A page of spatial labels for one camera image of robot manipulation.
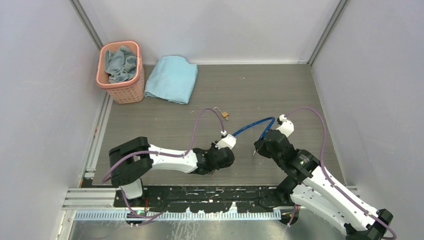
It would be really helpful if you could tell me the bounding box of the blue cable bike lock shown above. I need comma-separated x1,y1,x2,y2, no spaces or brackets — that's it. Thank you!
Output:
232,116,276,140

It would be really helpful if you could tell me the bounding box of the small brass padlock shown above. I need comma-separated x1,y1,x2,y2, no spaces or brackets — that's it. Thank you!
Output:
213,107,230,120

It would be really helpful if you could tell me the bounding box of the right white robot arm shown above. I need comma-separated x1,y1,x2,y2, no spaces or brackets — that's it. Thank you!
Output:
254,130,394,240

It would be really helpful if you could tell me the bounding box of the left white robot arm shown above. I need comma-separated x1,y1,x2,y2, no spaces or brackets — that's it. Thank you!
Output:
102,134,237,207

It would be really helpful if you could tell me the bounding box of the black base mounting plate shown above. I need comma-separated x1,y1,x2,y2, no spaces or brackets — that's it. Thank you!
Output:
128,185,301,214

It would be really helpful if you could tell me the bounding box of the folded light blue towel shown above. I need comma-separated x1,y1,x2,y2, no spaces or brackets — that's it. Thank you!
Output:
144,55,198,105

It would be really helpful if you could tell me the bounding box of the pink plastic laundry basket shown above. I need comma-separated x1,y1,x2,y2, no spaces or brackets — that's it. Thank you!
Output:
95,40,145,104

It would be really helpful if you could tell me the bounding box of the grey-blue cloth in basket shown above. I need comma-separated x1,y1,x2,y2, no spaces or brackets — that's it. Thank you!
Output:
104,45,138,84

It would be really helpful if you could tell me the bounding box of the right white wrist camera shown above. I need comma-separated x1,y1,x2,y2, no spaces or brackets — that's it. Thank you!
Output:
276,114,295,138

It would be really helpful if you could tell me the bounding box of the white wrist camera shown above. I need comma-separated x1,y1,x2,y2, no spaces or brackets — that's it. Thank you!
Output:
215,130,237,150
276,114,295,138

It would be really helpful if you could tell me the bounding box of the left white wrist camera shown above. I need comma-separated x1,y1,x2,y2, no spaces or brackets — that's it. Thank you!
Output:
215,130,237,150

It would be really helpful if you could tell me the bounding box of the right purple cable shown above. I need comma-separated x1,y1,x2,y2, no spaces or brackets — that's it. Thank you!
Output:
284,106,398,240

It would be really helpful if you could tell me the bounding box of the purple cable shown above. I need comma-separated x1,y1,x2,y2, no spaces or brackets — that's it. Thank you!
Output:
284,106,398,240
100,107,229,227

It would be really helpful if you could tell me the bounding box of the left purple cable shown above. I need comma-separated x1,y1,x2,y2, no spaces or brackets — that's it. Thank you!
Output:
100,107,229,227

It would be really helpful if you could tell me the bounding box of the aluminium frame rail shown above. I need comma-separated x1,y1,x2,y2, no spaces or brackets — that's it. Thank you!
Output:
62,188,117,210

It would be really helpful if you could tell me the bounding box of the white slotted cable duct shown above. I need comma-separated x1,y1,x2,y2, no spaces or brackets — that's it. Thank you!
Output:
74,209,282,222

